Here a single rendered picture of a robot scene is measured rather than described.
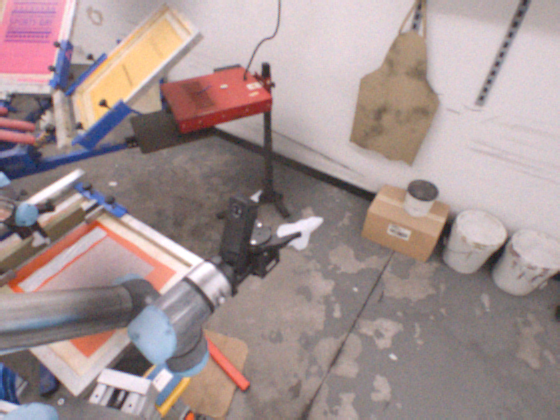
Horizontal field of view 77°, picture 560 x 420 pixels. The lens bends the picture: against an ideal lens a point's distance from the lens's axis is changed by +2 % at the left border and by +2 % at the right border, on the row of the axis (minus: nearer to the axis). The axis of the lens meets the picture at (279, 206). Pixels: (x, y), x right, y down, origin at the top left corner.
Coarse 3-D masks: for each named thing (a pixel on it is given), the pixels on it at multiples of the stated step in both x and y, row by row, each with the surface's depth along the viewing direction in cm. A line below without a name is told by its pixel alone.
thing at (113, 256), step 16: (96, 224) 159; (64, 240) 153; (112, 240) 153; (128, 240) 153; (80, 256) 147; (96, 256) 147; (112, 256) 147; (128, 256) 147; (144, 256) 147; (96, 272) 142; (112, 272) 142; (128, 272) 142; (144, 272) 142; (160, 272) 142; (176, 272) 142; (160, 288) 136
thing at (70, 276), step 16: (48, 256) 147; (16, 272) 142; (32, 272) 142; (64, 272) 142; (80, 272) 142; (16, 288) 137; (48, 288) 137; (64, 288) 137; (96, 336) 123; (80, 352) 120
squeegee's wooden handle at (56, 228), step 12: (60, 216) 147; (72, 216) 149; (84, 216) 154; (48, 228) 142; (60, 228) 146; (24, 240) 138; (12, 252) 134; (24, 252) 138; (36, 252) 142; (0, 264) 132; (12, 264) 135
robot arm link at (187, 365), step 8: (200, 336) 57; (200, 344) 57; (208, 344) 62; (192, 352) 56; (200, 352) 58; (208, 352) 62; (168, 360) 56; (176, 360) 55; (184, 360) 56; (192, 360) 57; (200, 360) 59; (168, 368) 60; (176, 368) 58; (184, 368) 58; (192, 368) 59; (200, 368) 61; (184, 376) 61
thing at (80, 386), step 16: (64, 208) 162; (128, 224) 155; (16, 240) 149; (160, 240) 148; (176, 256) 145; (192, 256) 143; (48, 352) 116; (112, 352) 116; (64, 368) 113; (96, 368) 113; (64, 384) 109; (80, 384) 109; (96, 384) 113
